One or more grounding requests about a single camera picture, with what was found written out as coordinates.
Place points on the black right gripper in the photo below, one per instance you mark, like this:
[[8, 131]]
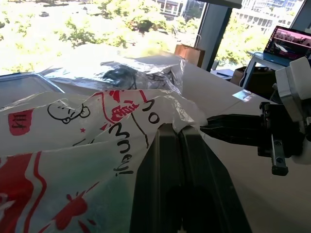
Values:
[[279, 128]]

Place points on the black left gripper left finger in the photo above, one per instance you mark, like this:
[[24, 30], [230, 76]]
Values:
[[158, 174]]

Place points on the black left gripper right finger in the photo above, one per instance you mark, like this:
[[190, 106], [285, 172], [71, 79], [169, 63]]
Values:
[[206, 179]]

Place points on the white plastic bag red print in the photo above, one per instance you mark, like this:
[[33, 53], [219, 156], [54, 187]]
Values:
[[73, 150]]

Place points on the brown paper bag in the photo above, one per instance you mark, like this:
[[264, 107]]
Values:
[[189, 54]]

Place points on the clear crumpled plastic bag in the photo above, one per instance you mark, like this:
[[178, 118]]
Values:
[[136, 72]]

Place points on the brown cardboard box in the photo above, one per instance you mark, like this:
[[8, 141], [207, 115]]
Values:
[[238, 75]]

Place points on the white flat box with pen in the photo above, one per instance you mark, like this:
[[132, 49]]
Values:
[[222, 72]]

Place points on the white side table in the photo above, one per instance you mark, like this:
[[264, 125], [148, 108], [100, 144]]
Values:
[[257, 63]]

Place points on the grey window pillar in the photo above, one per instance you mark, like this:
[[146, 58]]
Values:
[[213, 36]]

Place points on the open laptop with lit screen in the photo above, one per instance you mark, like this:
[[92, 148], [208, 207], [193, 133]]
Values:
[[288, 44]]

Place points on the grey plastic bin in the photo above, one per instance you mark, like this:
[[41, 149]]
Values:
[[26, 88]]

